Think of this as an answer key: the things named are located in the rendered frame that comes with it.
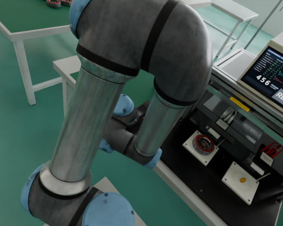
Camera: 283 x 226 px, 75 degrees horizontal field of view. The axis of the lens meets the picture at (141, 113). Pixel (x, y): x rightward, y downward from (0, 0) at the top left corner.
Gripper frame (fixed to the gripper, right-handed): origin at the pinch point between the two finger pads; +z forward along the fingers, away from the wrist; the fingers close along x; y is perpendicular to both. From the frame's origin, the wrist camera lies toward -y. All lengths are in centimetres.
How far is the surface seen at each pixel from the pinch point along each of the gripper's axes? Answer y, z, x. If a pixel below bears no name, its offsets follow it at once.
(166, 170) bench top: 7.4, 2.8, 23.7
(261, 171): -22, 7, 55
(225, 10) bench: -252, 180, -83
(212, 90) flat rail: -35.7, -1.9, 14.6
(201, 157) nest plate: -9.0, 9.8, 31.5
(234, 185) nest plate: -9, 10, 51
